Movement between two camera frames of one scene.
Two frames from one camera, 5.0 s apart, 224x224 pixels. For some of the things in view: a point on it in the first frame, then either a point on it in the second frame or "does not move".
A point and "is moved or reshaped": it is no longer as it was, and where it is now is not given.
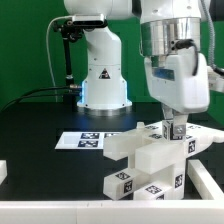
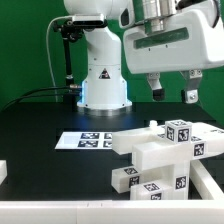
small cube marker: (121, 183) is moved or reshaped
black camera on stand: (73, 29) does not move
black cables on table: (49, 95) does not move
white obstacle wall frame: (192, 211) does not move
